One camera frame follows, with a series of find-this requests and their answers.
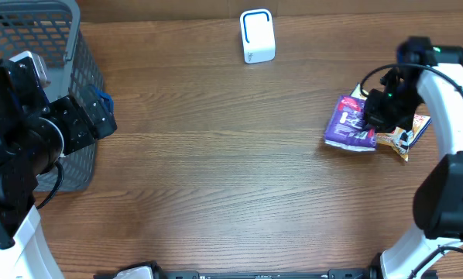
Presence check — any colourful wet wipes pack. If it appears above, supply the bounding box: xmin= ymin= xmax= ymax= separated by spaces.
xmin=341 ymin=84 xmax=431 ymax=161

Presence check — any purple sanitary pad pack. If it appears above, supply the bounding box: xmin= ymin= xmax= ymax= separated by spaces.
xmin=324 ymin=95 xmax=376 ymax=152

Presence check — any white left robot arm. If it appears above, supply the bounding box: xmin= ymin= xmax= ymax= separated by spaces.
xmin=0 ymin=53 xmax=117 ymax=278

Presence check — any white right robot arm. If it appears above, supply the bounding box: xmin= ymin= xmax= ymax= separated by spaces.
xmin=358 ymin=36 xmax=463 ymax=279

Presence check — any white barcode scanner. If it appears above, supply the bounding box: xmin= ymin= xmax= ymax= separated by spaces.
xmin=239 ymin=9 xmax=276 ymax=64

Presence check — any grey plastic mesh basket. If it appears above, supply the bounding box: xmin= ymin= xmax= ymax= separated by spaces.
xmin=0 ymin=0 xmax=105 ymax=193

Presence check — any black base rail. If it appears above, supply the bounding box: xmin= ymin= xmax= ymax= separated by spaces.
xmin=93 ymin=261 xmax=382 ymax=279

